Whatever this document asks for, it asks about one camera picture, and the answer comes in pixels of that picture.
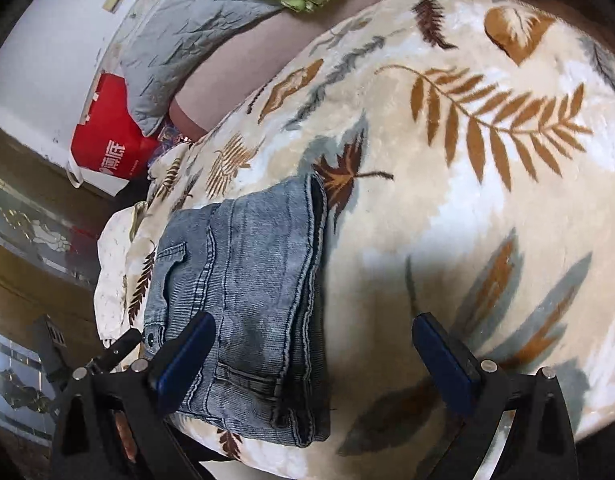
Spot red shopping bag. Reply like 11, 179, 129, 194
66, 72, 162, 196

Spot blue denim pants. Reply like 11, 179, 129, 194
142, 172, 333, 448

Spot pink sofa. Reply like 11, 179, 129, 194
168, 0, 423, 142

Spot white patterned quilt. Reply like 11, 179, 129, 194
96, 204, 156, 343

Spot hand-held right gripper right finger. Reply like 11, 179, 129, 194
411, 312, 579, 480

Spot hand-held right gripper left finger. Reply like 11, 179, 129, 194
52, 310, 219, 480

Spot purple printed packet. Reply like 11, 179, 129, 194
158, 122, 189, 150

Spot grey quilted pillow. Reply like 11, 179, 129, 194
118, 0, 288, 137

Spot leaf print fleece blanket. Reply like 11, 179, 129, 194
95, 0, 615, 480

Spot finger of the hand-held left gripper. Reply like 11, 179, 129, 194
89, 328, 143, 375

